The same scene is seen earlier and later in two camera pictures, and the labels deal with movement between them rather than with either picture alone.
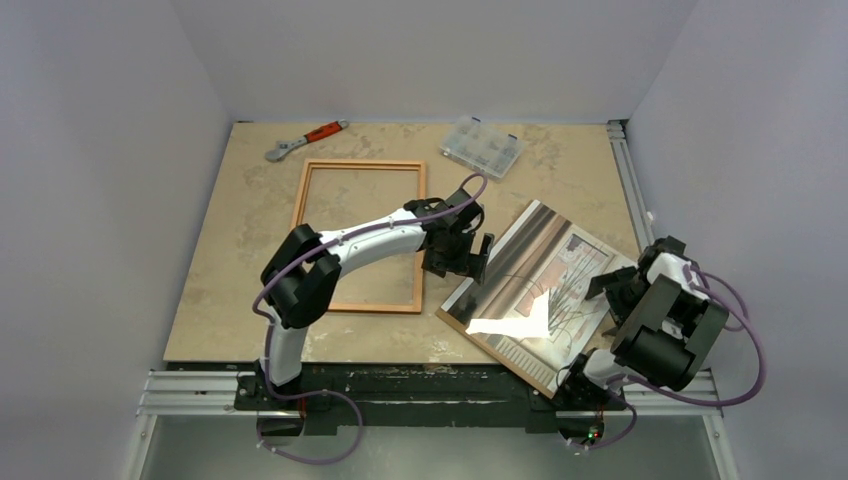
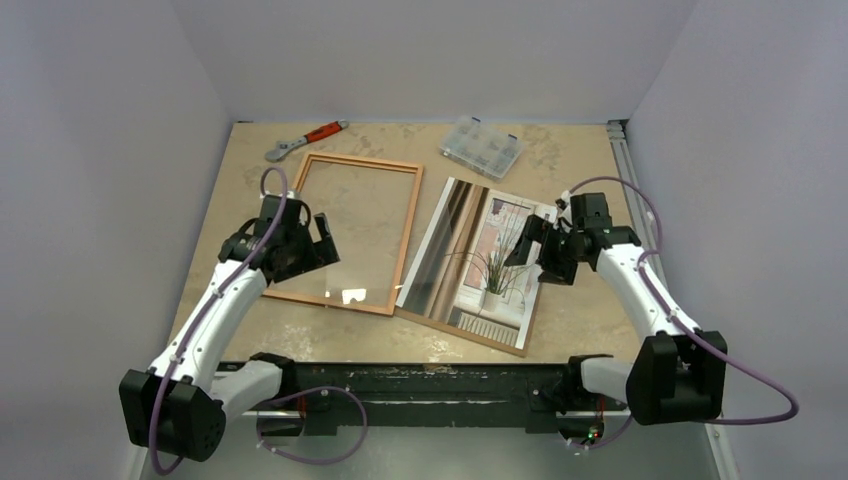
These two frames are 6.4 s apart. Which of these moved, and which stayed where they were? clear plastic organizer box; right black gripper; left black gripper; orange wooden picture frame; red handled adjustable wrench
Moved: right black gripper; left black gripper; orange wooden picture frame
Stayed: clear plastic organizer box; red handled adjustable wrench
